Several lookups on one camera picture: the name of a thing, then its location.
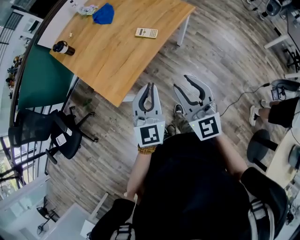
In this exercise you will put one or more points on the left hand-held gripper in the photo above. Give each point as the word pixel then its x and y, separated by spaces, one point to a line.
pixel 150 131

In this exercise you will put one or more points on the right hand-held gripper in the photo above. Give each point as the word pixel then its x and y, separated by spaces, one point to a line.
pixel 207 126

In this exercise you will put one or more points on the beige calculator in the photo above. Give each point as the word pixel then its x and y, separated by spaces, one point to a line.
pixel 146 32

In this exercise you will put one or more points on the person's right forearm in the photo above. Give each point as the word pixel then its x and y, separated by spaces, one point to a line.
pixel 230 157

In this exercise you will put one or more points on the person's left forearm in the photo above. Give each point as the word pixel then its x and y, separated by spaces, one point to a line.
pixel 138 173

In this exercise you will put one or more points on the person's black shoe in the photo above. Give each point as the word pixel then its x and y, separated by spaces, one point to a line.
pixel 178 108

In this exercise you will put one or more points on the white table leg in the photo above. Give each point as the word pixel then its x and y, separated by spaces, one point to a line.
pixel 182 30
pixel 128 98

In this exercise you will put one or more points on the person's camouflage trousers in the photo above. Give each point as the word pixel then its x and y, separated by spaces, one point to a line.
pixel 179 123

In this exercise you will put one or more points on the black round stool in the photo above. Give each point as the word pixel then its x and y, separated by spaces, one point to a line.
pixel 259 145

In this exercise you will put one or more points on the black mesh office chair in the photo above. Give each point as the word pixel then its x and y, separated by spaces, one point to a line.
pixel 63 138

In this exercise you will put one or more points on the person's black shirt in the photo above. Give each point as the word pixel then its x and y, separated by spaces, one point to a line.
pixel 187 187

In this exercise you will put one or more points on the blue cloth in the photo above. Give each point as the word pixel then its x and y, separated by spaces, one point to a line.
pixel 103 14

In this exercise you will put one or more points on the black and white tumbler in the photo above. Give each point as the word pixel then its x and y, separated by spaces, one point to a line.
pixel 63 47

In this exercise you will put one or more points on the black chair base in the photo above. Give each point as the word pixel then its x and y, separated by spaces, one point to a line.
pixel 293 58

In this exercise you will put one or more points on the beige desk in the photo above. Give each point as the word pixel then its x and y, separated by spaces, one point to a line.
pixel 281 161

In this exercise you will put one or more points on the green partition panel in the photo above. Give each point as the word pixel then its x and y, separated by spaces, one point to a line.
pixel 42 77

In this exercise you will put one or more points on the crumpled clear wrapper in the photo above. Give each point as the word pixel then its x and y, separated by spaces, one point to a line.
pixel 86 9

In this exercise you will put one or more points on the grey office chair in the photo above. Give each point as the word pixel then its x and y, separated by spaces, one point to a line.
pixel 273 8

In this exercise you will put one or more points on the white partitioned desk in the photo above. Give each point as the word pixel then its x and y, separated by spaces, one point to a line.
pixel 35 211

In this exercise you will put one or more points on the white desk frame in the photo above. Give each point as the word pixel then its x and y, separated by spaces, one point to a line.
pixel 276 42

